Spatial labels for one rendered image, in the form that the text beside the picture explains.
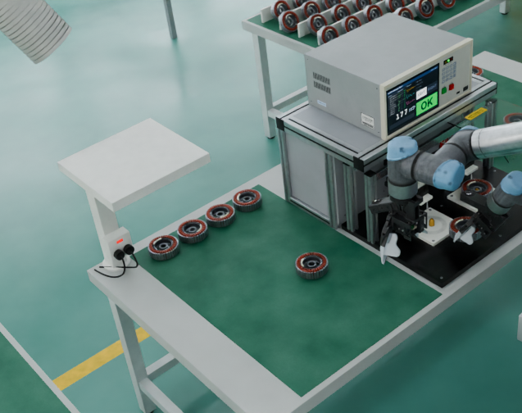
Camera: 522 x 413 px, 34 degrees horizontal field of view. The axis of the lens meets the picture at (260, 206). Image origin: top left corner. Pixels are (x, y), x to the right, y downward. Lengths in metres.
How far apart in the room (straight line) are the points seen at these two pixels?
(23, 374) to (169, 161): 0.81
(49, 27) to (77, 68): 3.68
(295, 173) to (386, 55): 0.55
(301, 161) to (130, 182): 0.70
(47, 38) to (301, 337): 1.20
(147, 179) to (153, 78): 3.37
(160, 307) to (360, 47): 1.13
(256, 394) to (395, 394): 1.08
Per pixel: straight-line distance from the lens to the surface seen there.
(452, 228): 2.94
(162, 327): 2.85
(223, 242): 3.13
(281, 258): 3.02
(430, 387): 3.58
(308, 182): 3.14
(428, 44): 3.08
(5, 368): 2.89
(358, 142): 2.91
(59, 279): 4.39
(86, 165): 2.85
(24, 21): 2.73
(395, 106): 2.89
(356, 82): 2.91
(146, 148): 2.87
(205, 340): 2.77
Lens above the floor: 2.66
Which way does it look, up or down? 36 degrees down
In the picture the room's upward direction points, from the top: 8 degrees counter-clockwise
